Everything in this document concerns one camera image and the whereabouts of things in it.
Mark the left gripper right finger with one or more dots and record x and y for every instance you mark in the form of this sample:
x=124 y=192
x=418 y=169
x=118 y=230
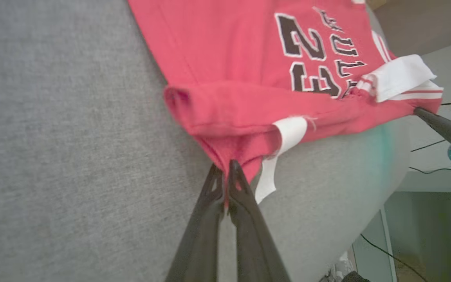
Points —
x=251 y=235

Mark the red basketball jersey white trim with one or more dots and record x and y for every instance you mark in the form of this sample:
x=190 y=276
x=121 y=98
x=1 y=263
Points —
x=229 y=58

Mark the white side table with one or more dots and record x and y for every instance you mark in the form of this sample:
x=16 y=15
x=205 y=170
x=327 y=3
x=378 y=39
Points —
x=388 y=243

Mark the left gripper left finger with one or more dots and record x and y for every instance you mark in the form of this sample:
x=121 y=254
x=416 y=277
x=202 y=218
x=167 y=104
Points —
x=204 y=235

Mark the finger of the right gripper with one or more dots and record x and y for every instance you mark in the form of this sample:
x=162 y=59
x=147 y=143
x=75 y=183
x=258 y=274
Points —
x=448 y=131

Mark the grey sofa seat cushion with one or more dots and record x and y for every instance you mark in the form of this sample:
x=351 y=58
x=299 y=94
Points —
x=53 y=156

